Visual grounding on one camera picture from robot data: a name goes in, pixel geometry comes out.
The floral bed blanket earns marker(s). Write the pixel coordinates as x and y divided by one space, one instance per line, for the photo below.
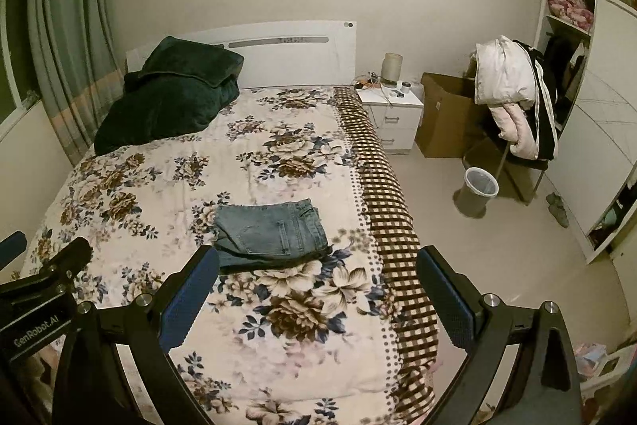
319 317

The wooden chair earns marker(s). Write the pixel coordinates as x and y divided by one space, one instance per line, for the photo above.
525 176

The pink folded bedding on shelf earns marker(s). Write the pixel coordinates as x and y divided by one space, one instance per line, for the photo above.
572 12

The grey slipper pair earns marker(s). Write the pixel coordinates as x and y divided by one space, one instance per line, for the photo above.
557 209

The white mesh waste bin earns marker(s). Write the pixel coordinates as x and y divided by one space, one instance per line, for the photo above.
479 188

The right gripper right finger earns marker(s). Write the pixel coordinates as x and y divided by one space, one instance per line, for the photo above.
543 385

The black garment white stripes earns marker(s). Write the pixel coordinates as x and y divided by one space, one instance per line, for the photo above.
541 116

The window with white frame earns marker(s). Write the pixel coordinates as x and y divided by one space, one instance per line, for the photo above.
19 84

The white puffer jacket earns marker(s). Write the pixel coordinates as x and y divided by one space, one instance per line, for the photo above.
504 74

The white bed headboard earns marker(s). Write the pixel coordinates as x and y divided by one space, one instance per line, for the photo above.
297 53

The ripped blue denim shorts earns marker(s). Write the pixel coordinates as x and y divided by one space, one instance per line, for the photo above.
286 229

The brown cardboard box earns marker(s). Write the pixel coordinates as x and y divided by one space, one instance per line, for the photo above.
450 124

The folded dark blue jeans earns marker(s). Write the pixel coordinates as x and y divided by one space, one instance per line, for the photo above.
230 263

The dark green velvet blanket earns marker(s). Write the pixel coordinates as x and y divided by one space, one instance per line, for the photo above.
180 89

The beige cylindrical lamp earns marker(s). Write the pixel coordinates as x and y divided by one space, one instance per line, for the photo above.
391 69

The white nightstand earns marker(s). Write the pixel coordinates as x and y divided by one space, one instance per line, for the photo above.
395 116

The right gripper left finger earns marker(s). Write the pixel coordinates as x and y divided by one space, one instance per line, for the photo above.
92 386

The white wardrobe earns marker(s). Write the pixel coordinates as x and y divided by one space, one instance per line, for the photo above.
595 169

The grey green curtain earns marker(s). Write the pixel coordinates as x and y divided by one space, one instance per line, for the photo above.
77 71

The pink jacket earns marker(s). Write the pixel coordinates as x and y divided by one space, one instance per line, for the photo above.
515 130

